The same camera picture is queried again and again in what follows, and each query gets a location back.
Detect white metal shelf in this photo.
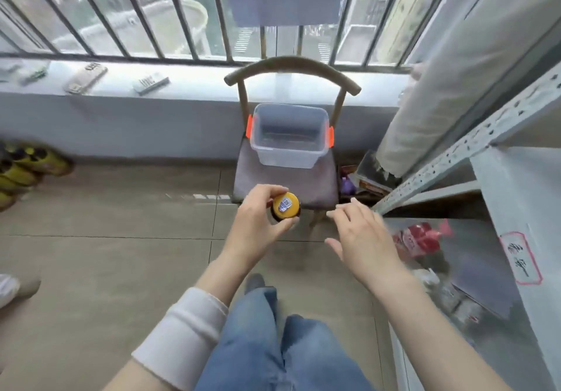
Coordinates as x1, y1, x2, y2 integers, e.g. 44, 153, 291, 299
372, 59, 561, 391

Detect person's right hand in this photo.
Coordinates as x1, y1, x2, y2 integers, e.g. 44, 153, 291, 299
324, 197, 414, 294

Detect beige remote control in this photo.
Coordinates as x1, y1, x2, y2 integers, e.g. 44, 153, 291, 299
63, 62, 109, 96

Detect person's blue jeans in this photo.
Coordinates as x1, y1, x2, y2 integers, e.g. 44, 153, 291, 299
195, 285, 373, 391

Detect person's right forearm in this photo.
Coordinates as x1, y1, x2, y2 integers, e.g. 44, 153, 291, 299
372, 272, 514, 391

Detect grey folded bedding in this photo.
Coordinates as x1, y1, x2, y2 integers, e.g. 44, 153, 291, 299
376, 0, 561, 179

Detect red bordered white label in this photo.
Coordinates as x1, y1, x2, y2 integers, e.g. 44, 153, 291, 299
499, 230, 544, 286

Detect yellow black slipper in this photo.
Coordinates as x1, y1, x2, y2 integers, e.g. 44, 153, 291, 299
0, 160, 44, 192
4, 140, 74, 176

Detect wooden chair brown seat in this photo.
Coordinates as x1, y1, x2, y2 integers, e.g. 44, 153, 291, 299
223, 55, 362, 229

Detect red plastic packets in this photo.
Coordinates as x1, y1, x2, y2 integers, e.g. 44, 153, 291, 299
392, 218, 453, 259

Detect clear storage box orange latches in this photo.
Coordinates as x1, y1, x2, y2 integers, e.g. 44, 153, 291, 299
246, 103, 335, 170

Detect person's dark shoe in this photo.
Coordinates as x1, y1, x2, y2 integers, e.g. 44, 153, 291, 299
244, 273, 266, 295

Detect gold cap dark bottle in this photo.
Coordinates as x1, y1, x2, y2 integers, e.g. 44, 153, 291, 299
268, 191, 302, 225

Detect clear plastic tray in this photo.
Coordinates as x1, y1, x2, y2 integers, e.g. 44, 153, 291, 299
352, 149, 402, 199

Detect small grey device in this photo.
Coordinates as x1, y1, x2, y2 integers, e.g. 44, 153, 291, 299
17, 63, 51, 87

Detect person's left forearm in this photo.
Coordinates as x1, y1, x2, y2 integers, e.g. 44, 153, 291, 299
103, 252, 259, 391

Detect white knit wristband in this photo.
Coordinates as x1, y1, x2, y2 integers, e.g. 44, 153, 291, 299
131, 287, 230, 391

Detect metal window grille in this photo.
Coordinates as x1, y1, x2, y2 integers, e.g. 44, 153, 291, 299
0, 0, 465, 73

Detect person's left hand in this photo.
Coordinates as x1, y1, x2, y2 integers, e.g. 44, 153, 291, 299
221, 183, 301, 273

